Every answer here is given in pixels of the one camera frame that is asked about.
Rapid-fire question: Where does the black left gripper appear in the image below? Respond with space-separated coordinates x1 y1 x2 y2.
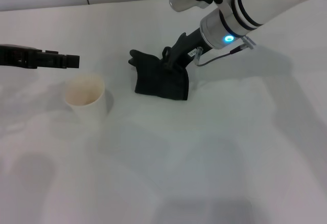
0 44 81 70

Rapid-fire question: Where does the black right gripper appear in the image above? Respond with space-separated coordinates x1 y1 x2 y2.
164 28 213 70

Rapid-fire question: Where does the dark blue rag with loop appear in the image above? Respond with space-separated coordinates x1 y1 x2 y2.
128 46 190 101

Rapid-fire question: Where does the white paper cup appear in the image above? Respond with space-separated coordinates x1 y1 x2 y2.
64 72 107 123

